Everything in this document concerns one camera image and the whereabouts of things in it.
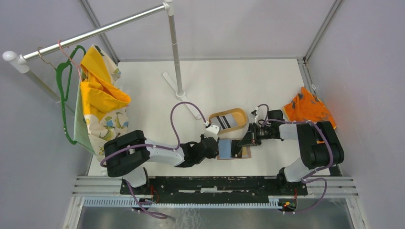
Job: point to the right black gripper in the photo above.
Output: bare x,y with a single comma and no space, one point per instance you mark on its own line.
247,140

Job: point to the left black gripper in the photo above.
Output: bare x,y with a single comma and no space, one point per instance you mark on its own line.
213,155

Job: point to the black card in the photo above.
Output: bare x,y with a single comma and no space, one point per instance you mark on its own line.
236,150

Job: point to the tan oval tray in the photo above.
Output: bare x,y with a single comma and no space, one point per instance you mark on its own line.
238,113

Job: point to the silver striped card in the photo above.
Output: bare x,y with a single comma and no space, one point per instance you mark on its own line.
225,121

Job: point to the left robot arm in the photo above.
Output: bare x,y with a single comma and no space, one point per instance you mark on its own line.
125,155

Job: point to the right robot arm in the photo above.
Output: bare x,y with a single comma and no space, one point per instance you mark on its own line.
319,146

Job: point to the orange cloth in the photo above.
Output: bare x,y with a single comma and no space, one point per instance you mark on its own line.
307,106

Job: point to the yellow dinosaur print garment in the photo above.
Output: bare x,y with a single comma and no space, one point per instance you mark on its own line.
100,113

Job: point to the pink hanger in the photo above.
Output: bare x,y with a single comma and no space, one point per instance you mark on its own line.
71,60

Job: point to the green hanger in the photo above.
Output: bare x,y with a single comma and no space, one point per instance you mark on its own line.
64,91

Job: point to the metal clothes rack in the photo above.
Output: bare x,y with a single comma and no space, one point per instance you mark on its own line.
20,62

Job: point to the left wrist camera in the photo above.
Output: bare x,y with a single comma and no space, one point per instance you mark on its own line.
212,130

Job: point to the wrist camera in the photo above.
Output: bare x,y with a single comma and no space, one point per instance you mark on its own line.
212,130
254,114

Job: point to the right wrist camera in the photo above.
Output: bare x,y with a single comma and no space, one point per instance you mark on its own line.
254,114

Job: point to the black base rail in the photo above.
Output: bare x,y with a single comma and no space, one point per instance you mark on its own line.
215,190

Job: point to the white cable duct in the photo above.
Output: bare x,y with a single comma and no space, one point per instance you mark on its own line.
129,202

